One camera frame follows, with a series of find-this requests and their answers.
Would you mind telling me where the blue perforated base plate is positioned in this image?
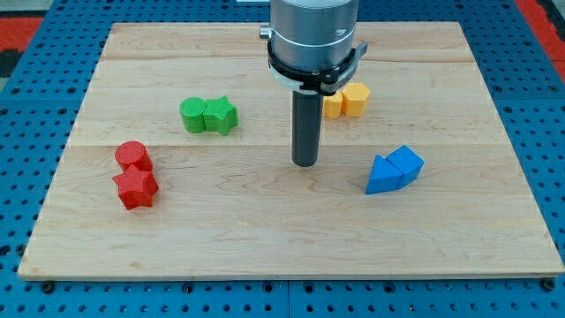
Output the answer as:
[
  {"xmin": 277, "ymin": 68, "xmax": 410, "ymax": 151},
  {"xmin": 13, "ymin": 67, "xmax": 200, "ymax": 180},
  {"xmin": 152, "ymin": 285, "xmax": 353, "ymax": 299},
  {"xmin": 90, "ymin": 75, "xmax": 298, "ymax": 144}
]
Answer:
[{"xmin": 1, "ymin": 0, "xmax": 564, "ymax": 317}]

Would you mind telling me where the yellow hexagon block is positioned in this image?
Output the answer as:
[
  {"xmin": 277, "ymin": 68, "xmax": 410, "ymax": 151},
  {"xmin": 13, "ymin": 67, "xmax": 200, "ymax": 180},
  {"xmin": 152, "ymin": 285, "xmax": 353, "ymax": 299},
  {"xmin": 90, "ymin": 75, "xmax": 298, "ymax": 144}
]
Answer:
[{"xmin": 342, "ymin": 83, "xmax": 371, "ymax": 117}]

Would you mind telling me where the yellow small block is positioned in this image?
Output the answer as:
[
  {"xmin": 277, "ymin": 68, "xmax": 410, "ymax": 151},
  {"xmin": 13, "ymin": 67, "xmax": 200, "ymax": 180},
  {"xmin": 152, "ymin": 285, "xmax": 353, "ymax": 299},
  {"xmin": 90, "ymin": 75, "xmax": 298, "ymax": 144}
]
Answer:
[{"xmin": 322, "ymin": 91, "xmax": 343, "ymax": 119}]

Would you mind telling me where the blue cube block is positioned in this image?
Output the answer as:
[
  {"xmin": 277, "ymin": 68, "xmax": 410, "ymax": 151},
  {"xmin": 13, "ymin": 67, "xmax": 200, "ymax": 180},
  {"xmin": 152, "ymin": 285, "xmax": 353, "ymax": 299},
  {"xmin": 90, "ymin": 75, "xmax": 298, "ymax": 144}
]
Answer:
[{"xmin": 386, "ymin": 145, "xmax": 425, "ymax": 190}]

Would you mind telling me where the black mounting clamp ring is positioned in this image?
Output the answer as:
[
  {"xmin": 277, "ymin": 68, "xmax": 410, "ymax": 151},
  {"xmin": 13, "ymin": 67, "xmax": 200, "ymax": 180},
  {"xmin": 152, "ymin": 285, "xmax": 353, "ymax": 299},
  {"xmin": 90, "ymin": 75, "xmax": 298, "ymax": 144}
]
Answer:
[{"xmin": 267, "ymin": 41, "xmax": 369, "ymax": 96}]

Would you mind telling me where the blue triangle block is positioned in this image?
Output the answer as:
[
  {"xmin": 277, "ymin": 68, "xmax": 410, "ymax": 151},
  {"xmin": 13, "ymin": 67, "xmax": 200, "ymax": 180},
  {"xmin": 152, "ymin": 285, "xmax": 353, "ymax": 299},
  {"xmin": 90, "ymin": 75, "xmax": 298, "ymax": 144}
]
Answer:
[{"xmin": 365, "ymin": 155, "xmax": 403, "ymax": 194}]

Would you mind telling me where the red cylinder block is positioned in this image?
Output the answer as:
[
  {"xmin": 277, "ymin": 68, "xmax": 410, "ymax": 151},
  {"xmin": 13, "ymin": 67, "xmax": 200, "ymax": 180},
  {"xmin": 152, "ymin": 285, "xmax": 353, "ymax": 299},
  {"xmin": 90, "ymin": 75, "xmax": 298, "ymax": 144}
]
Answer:
[{"xmin": 114, "ymin": 140, "xmax": 153, "ymax": 171}]

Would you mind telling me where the wooden board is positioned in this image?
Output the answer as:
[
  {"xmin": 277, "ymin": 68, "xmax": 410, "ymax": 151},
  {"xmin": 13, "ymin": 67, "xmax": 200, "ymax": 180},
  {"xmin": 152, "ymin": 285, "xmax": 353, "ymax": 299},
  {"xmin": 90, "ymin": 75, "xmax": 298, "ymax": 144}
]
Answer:
[{"xmin": 19, "ymin": 22, "xmax": 564, "ymax": 282}]

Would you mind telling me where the red star block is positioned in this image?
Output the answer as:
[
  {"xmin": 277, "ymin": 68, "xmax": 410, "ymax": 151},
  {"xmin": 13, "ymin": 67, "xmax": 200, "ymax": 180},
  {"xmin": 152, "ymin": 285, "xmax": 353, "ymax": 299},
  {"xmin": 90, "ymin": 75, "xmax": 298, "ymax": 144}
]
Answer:
[{"xmin": 112, "ymin": 165, "xmax": 159, "ymax": 210}]

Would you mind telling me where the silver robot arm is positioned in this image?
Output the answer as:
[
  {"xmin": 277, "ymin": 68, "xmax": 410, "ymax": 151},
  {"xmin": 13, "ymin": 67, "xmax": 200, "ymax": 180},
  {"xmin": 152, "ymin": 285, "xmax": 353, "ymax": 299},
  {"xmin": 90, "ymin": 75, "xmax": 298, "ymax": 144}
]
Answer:
[{"xmin": 260, "ymin": 0, "xmax": 359, "ymax": 72}]

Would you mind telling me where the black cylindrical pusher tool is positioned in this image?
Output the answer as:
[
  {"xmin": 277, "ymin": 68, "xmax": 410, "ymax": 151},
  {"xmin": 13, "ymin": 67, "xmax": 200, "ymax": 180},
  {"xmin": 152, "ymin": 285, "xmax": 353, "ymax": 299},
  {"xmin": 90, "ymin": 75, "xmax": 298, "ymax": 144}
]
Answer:
[{"xmin": 291, "ymin": 91, "xmax": 323, "ymax": 167}]

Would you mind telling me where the green cylinder block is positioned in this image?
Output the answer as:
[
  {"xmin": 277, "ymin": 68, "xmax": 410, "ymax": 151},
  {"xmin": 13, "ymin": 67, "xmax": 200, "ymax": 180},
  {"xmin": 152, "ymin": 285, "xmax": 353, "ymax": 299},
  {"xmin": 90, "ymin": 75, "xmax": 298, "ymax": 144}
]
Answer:
[{"xmin": 179, "ymin": 97, "xmax": 207, "ymax": 133}]

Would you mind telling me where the green star block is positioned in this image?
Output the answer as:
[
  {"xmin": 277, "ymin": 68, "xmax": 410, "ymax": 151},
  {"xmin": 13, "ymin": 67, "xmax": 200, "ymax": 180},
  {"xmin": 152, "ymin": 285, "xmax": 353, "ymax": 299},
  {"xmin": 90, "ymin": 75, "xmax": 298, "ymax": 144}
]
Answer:
[{"xmin": 203, "ymin": 96, "xmax": 238, "ymax": 136}]

